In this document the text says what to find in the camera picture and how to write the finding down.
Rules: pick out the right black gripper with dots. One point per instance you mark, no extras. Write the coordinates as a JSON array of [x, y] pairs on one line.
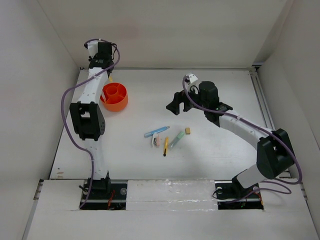
[[179, 98]]

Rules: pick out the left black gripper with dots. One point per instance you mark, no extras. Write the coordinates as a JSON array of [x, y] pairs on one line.
[[94, 57]]

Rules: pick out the yellow highlighter marker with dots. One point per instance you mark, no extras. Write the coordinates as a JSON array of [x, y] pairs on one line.
[[110, 78]]

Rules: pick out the tan eraser block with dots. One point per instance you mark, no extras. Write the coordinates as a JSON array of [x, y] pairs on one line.
[[187, 131]]

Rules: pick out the green highlighter marker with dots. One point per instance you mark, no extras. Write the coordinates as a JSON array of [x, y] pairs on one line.
[[177, 139]]

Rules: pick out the pink pen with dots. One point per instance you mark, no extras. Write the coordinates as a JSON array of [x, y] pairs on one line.
[[103, 97]]

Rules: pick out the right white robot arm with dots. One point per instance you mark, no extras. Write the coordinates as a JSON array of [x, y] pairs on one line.
[[274, 151]]

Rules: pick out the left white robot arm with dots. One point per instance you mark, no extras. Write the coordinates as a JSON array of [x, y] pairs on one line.
[[86, 115]]

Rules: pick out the orange round divided container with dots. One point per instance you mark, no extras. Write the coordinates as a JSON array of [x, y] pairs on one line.
[[116, 97]]

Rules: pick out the yellow black-tipped pen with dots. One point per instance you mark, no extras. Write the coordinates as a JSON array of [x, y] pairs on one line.
[[166, 146]]

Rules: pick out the blue pen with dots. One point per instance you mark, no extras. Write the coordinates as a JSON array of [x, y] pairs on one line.
[[156, 131]]

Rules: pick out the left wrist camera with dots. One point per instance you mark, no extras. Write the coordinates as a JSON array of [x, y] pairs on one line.
[[92, 46]]

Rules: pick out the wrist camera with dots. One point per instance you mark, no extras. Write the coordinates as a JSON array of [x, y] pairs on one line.
[[191, 80], [92, 46]]

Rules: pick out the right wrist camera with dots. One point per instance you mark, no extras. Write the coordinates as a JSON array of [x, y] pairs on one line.
[[191, 80]]

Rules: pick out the aluminium rail frame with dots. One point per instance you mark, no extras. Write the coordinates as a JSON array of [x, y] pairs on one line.
[[266, 115]]

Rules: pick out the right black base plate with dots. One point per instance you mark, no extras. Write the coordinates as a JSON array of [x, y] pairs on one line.
[[230, 196]]

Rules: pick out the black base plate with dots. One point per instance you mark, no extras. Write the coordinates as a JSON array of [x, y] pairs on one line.
[[111, 197], [230, 196]]

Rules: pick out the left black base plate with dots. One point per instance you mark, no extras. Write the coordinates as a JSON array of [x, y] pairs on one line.
[[111, 197]]

